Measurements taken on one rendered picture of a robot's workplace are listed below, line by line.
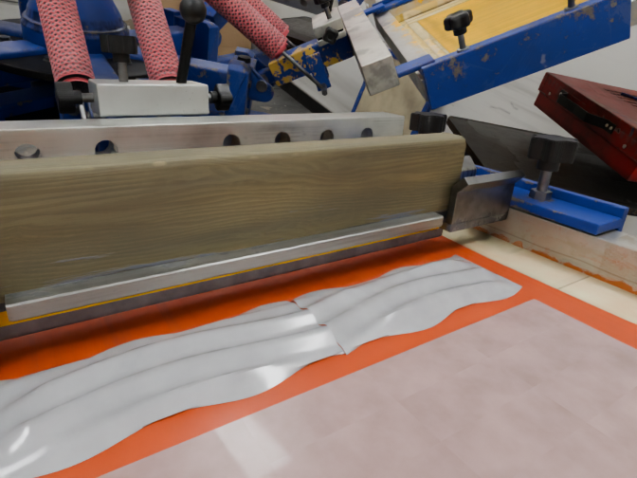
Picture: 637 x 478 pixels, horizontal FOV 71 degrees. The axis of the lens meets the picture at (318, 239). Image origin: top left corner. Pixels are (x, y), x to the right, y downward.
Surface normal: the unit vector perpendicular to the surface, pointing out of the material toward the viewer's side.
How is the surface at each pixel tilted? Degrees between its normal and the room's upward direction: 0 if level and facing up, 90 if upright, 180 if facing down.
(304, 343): 18
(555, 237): 90
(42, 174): 49
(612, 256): 90
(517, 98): 90
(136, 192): 75
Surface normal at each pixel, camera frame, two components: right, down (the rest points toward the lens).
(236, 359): 0.25, -0.60
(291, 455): 0.06, -0.92
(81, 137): 0.55, 0.35
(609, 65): -0.83, 0.17
